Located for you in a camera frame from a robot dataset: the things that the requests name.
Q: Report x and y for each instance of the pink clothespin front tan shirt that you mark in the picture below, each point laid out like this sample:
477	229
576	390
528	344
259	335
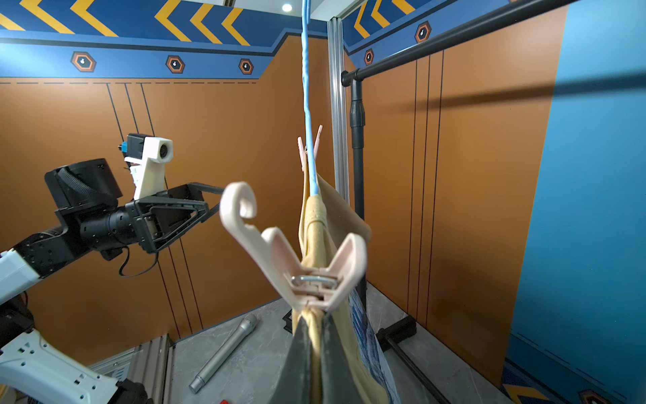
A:
301	286

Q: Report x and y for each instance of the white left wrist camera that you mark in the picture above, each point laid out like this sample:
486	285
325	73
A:
147	157

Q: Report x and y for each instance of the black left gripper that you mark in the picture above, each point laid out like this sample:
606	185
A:
157	222

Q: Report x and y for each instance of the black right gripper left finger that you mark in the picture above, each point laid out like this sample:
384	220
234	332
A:
295	381

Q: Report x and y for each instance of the aluminium corner post left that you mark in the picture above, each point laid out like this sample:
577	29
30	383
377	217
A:
338	107

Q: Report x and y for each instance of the silver metal cylinder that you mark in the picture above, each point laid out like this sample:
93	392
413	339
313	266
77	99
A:
244	329

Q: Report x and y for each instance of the white wire hanger tan shirt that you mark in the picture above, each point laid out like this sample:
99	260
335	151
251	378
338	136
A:
309	136

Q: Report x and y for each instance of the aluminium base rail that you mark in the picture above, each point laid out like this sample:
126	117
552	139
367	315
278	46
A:
150	364

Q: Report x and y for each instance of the tan yellow t-shirt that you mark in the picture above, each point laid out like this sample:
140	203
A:
324	223

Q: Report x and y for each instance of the black clothes rack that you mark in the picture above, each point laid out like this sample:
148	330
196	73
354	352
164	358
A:
452	150

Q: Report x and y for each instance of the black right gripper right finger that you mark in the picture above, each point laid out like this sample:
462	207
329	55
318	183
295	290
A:
337	384

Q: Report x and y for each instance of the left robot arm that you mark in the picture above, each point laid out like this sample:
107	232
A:
91	220

